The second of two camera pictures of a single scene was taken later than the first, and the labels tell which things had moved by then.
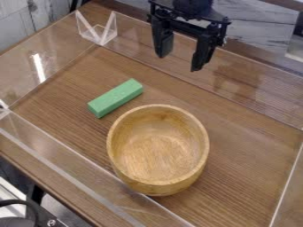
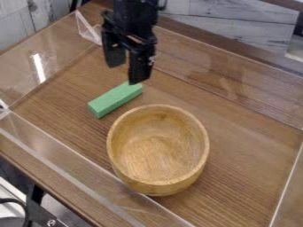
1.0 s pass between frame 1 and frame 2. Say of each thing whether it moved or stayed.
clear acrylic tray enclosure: stayed
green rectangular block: stayed
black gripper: moved
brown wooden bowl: stayed
